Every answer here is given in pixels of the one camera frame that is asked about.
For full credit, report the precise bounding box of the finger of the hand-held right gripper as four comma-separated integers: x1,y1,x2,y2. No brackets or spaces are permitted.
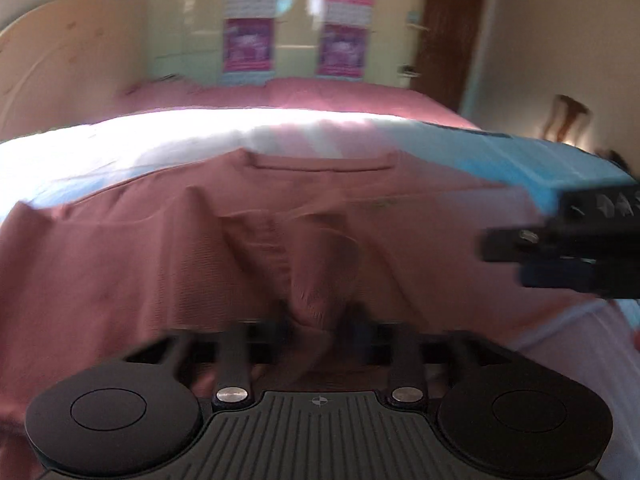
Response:
481,227,547,263
520,260,601,292

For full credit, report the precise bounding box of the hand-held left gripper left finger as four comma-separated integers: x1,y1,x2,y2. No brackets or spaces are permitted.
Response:
122,302,291,408

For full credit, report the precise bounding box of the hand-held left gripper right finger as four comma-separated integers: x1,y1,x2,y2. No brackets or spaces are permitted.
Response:
347,302,513,408

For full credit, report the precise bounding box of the pink shirt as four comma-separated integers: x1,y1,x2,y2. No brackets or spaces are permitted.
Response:
0,147,606,480

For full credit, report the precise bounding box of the wooden chair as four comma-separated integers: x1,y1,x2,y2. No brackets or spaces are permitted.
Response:
541,93,594,147

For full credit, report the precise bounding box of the pink folded quilt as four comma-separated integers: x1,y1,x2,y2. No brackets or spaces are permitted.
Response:
262,78,482,131

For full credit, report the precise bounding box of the brown wooden door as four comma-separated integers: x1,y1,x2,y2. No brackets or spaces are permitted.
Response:
417,0,489,112

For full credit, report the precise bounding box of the blue patterned bed sheet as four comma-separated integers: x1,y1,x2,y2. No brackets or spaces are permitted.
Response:
0,107,640,480

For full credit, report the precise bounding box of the white corner shelf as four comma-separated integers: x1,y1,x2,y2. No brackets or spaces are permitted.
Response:
396,0,432,79

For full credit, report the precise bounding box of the pink pillow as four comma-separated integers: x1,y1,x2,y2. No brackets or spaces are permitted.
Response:
114,79,268,113

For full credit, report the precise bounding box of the cream glossy wardrobe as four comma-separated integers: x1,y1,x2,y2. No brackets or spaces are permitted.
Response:
147,0,432,87

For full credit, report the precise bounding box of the cream wooden headboard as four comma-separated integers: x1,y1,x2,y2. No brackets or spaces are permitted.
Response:
0,0,152,142

